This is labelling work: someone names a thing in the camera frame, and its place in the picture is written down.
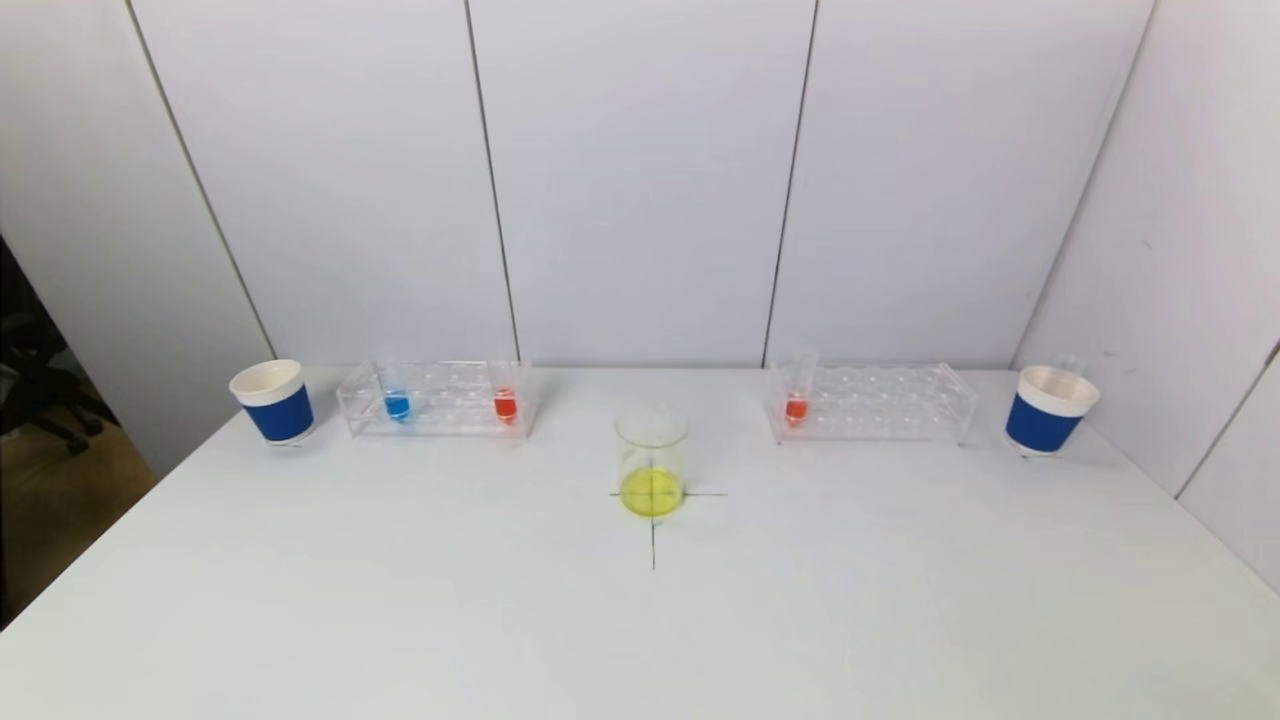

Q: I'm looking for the test tube with blue liquid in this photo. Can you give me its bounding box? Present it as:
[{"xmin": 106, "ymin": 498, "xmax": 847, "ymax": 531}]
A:
[{"xmin": 378, "ymin": 350, "xmax": 413, "ymax": 424}]

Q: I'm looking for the clear glass beaker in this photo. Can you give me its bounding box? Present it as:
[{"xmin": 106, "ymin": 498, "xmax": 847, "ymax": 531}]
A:
[{"xmin": 614, "ymin": 403, "xmax": 691, "ymax": 519}]

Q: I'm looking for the test tube with red liquid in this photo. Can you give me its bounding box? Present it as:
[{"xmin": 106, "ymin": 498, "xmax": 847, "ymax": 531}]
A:
[
  {"xmin": 490, "ymin": 350, "xmax": 521, "ymax": 426},
  {"xmin": 785, "ymin": 348, "xmax": 821, "ymax": 428}
]

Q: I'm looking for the clear acrylic test tube rack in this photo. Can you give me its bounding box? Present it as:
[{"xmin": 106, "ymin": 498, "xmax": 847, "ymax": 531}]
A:
[
  {"xmin": 335, "ymin": 360, "xmax": 536, "ymax": 439},
  {"xmin": 765, "ymin": 362, "xmax": 981, "ymax": 446}
]

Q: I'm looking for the blue and white paper cup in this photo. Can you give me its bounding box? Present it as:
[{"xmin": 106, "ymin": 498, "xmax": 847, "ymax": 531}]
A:
[
  {"xmin": 1005, "ymin": 365, "xmax": 1102, "ymax": 457},
  {"xmin": 228, "ymin": 359, "xmax": 315, "ymax": 446}
]

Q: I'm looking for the black office chair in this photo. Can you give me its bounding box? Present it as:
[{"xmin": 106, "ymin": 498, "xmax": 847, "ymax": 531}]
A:
[{"xmin": 0, "ymin": 235, "xmax": 121, "ymax": 456}]

